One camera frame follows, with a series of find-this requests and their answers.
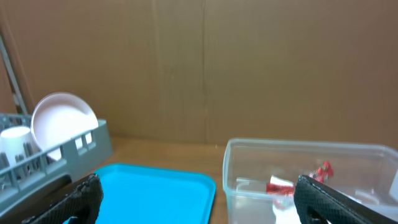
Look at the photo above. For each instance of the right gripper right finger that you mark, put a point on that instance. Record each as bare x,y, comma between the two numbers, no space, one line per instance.
317,203

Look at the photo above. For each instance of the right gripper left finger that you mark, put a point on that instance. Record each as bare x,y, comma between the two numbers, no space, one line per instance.
77,203

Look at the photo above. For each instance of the white napkin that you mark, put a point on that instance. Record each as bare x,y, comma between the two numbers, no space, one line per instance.
285,212

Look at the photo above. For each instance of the red snack wrapper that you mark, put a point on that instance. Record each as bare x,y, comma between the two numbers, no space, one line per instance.
283,187

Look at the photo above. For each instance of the large white plate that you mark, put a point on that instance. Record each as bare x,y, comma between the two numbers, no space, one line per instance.
60,117

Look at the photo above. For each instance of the white cup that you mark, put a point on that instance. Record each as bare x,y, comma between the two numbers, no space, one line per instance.
12,142

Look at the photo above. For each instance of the teal plastic tray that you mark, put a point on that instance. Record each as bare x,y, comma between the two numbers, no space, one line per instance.
141,194

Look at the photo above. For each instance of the clear plastic bin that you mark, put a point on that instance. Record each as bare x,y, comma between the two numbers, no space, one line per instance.
366,173

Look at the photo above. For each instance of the grey plastic dish rack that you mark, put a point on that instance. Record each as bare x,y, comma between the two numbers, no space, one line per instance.
27,179

